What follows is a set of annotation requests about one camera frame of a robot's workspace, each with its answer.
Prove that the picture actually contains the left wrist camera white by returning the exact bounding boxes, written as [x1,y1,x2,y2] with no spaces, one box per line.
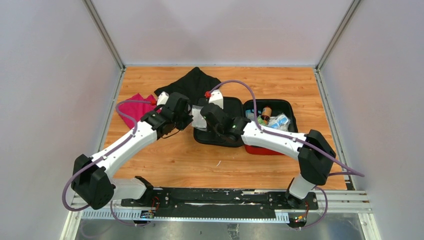
[150,91,169,106]

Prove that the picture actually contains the clear bag white gauze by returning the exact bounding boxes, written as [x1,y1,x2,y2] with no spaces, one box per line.
[191,105,207,132]

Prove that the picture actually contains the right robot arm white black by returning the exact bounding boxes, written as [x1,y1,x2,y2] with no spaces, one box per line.
[200,103,336,209]

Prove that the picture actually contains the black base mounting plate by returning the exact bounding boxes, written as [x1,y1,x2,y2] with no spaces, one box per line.
[120,187,319,220]

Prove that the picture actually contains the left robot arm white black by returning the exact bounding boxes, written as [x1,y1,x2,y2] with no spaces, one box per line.
[66,92,193,210]

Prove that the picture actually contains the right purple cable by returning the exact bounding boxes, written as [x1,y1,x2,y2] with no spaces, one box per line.
[208,79,365,229]

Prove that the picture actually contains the aluminium frame rail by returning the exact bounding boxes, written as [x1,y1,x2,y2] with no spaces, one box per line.
[61,187,380,240]

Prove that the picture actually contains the red black medicine kit case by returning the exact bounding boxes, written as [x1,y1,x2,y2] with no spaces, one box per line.
[193,96,299,156]

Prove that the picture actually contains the brown bottle orange cap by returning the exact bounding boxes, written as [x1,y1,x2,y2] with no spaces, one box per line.
[260,106,272,122]

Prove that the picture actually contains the pink cloth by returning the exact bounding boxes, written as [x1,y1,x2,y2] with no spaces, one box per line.
[115,93,157,129]

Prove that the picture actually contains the clear bag blue items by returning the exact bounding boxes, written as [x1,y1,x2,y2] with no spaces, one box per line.
[267,113,291,131]

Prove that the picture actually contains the black cloth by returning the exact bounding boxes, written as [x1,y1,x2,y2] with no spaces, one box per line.
[154,67,221,104]

